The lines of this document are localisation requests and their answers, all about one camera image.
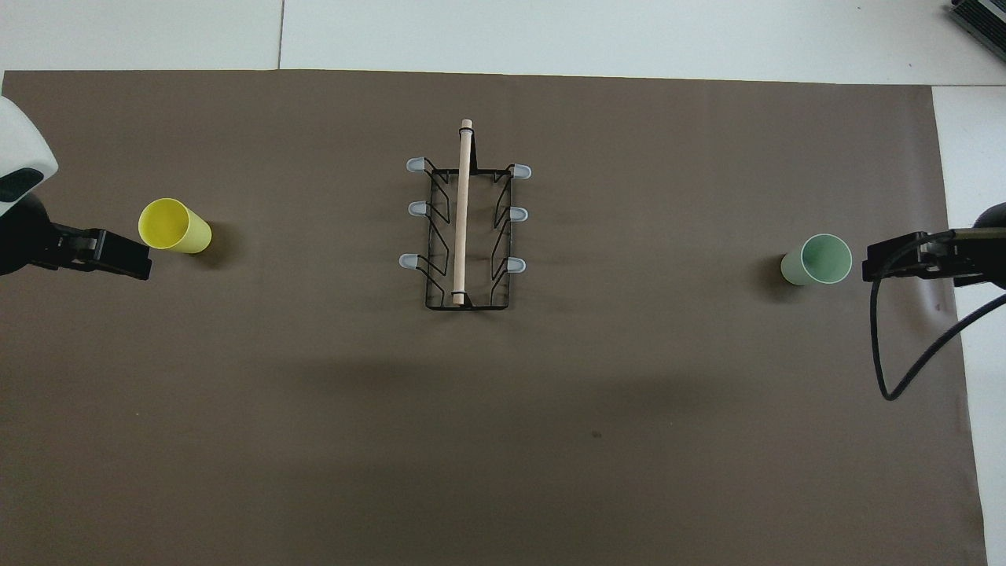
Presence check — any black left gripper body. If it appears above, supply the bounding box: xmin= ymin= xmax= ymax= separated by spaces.
xmin=0 ymin=193 xmax=57 ymax=277

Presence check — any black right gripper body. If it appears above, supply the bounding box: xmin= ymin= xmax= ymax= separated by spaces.
xmin=953 ymin=202 xmax=1006 ymax=289

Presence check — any yellow plastic cup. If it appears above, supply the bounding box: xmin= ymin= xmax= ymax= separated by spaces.
xmin=138 ymin=197 xmax=213 ymax=255

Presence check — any pale green plastic cup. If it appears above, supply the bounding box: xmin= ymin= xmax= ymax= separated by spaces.
xmin=780 ymin=233 xmax=854 ymax=287

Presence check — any grey ribbed device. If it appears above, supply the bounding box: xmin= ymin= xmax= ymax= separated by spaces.
xmin=946 ymin=0 xmax=1006 ymax=42

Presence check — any brown table mat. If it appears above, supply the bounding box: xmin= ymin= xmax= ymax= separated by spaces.
xmin=0 ymin=69 xmax=989 ymax=566

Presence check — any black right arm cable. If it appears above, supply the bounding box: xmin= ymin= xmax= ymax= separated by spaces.
xmin=868 ymin=226 xmax=1006 ymax=402

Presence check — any black wire cup rack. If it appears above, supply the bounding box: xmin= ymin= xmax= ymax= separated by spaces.
xmin=398 ymin=118 xmax=534 ymax=312

